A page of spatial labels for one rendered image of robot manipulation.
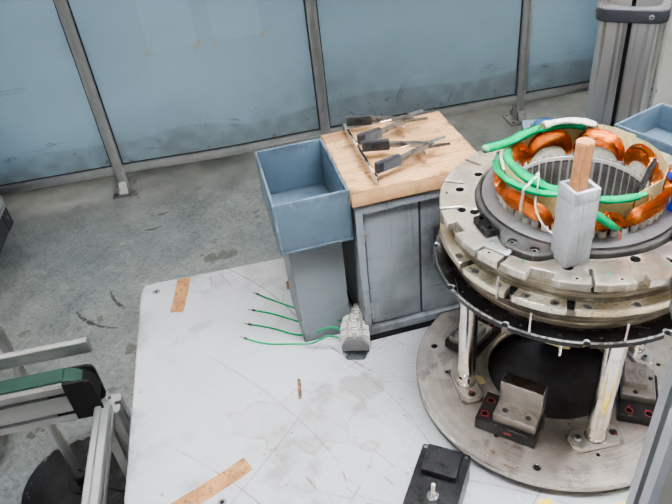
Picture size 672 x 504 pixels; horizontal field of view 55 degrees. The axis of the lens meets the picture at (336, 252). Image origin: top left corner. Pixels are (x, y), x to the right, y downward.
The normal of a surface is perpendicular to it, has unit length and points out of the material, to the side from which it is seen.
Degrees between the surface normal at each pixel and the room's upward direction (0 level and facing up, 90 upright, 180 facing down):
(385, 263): 90
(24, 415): 90
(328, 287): 90
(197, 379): 0
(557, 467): 0
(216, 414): 0
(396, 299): 90
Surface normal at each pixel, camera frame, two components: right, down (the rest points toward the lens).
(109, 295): -0.10, -0.79
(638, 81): -0.43, 0.58
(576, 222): 0.29, 0.55
